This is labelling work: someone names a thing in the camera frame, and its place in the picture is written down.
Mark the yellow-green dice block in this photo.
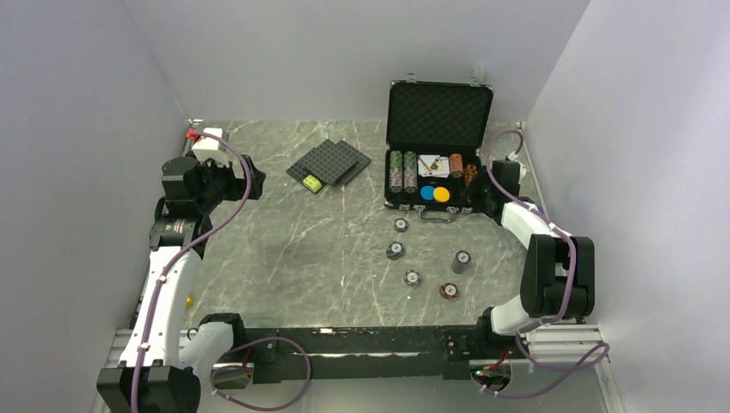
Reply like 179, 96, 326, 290
302, 175, 323, 194

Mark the playing cards deck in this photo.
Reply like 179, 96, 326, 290
417, 155, 451, 177

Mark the dark green chip stack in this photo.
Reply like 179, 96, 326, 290
403, 151, 418, 176

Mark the dark foam pad top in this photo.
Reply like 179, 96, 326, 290
286, 139, 350, 185

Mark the purple-grey chip stack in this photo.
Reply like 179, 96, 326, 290
403, 170, 418, 194

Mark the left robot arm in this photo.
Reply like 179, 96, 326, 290
96, 153, 266, 412

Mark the blue dealer button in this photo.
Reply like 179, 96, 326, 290
419, 185, 435, 201

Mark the yellow dealer button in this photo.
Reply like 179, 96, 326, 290
433, 187, 451, 203

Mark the black base frame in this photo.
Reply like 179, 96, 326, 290
219, 325, 520, 384

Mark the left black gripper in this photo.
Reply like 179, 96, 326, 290
195, 154, 264, 213

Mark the red chip stack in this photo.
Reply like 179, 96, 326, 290
449, 153, 464, 178

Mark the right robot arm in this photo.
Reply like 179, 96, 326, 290
461, 160, 596, 358

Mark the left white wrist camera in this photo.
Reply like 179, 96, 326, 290
187, 129, 229, 168

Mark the small chip stack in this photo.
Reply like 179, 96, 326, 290
393, 218, 409, 232

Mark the purple chip stack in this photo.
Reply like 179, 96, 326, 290
450, 250, 472, 274

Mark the grey chip stack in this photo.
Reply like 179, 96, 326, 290
388, 169, 404, 194

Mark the black poker case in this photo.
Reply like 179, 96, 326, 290
384, 80, 494, 213

